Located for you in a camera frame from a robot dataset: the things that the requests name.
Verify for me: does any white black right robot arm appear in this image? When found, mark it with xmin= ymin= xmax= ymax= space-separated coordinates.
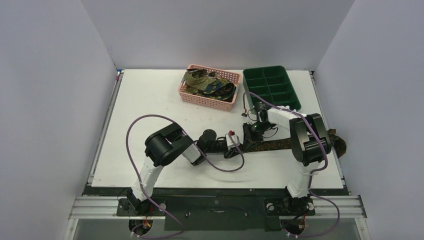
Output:
xmin=242 ymin=101 xmax=332 ymax=214

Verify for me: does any pile of patterned ties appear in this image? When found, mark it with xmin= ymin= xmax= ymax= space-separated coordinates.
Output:
xmin=183 ymin=68 xmax=236 ymax=102

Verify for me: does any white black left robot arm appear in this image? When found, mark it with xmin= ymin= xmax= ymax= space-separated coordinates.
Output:
xmin=126 ymin=122 xmax=241 ymax=215

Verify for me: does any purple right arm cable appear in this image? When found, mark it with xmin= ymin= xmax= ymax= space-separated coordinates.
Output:
xmin=241 ymin=91 xmax=341 ymax=239

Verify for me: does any green divided plastic tray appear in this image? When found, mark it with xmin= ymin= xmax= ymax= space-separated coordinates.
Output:
xmin=242 ymin=65 xmax=302 ymax=110

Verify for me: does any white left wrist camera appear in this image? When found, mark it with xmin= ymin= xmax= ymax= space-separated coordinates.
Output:
xmin=225 ymin=130 xmax=240 ymax=150

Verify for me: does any dark patterned necktie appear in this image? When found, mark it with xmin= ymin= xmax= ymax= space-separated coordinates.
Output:
xmin=239 ymin=128 xmax=347 ymax=158

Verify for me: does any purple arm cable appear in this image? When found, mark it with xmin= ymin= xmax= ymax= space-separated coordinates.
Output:
xmin=125 ymin=114 xmax=246 ymax=240
xmin=241 ymin=91 xmax=341 ymax=239

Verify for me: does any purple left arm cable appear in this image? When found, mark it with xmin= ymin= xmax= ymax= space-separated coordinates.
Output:
xmin=125 ymin=114 xmax=246 ymax=240

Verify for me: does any black metal base rail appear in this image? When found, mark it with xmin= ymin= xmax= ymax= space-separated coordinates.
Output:
xmin=69 ymin=189 xmax=367 ymax=231

